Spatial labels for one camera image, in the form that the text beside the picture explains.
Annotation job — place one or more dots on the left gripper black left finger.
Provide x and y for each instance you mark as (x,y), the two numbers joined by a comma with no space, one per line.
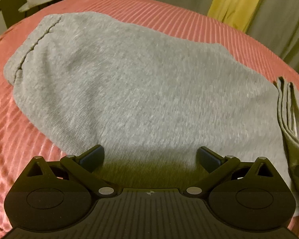
(70,176)

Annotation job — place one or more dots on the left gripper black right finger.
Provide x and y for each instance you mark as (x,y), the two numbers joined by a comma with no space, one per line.
(229,175)

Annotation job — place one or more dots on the grey sweatpants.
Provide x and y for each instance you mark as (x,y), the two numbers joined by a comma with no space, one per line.
(151,100)

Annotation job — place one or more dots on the pink ribbed bedspread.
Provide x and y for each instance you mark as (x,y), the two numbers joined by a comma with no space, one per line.
(20,140)

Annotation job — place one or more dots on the yellow curtain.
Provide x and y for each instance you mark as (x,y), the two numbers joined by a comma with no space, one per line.
(235,13)

